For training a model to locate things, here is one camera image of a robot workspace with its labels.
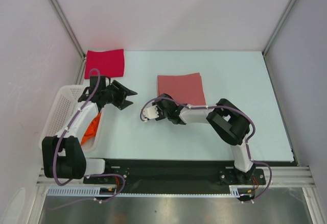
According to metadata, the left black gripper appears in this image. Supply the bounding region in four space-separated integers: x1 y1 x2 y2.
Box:
101 80 136 110

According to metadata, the salmon pink t shirt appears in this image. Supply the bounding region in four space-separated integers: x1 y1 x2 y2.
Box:
157 73 206 106

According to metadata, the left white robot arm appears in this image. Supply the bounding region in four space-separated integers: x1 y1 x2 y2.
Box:
41 76 137 180

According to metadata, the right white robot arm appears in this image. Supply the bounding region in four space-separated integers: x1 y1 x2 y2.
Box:
152 94 255 184

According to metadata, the folded red t shirt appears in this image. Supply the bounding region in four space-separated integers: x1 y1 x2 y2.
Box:
84 49 125 79

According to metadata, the orange t shirt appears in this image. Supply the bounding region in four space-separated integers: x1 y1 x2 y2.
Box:
81 113 102 145

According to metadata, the white plastic basket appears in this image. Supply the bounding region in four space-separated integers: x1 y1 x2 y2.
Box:
39 85 99 147

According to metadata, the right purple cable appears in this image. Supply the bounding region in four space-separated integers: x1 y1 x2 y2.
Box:
139 96 272 204

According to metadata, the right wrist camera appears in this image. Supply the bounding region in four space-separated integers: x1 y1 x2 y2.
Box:
141 105 164 121

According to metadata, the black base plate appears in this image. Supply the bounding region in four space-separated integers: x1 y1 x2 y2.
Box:
84 159 266 193

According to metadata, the white slotted cable duct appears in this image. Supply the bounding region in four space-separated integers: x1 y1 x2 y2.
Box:
47 186 254 198

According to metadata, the left aluminium frame post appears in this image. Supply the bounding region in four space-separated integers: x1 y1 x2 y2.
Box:
48 0 85 60

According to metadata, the aluminium frame post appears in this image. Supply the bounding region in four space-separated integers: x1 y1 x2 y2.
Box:
262 0 299 58
48 0 85 60

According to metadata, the right aluminium frame post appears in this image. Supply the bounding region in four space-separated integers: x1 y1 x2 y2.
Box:
262 0 299 58

